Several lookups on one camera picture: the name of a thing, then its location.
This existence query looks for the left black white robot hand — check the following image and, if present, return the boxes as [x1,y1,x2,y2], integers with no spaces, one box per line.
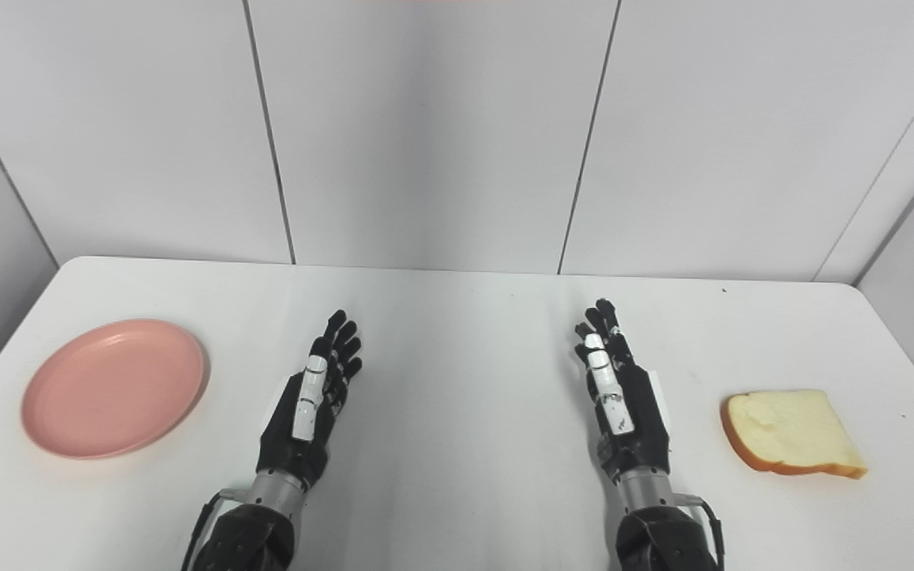
[256,309,363,489]

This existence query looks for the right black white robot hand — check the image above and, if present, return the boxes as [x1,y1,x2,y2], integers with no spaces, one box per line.
[573,298,673,482]

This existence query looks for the slice of white bread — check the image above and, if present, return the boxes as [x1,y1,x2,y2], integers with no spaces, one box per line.
[720,389,869,480]

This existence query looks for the pink round plate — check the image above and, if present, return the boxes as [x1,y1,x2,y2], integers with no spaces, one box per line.
[21,319,209,460]

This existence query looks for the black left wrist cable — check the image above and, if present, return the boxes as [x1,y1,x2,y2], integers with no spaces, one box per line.
[181,489,255,571]

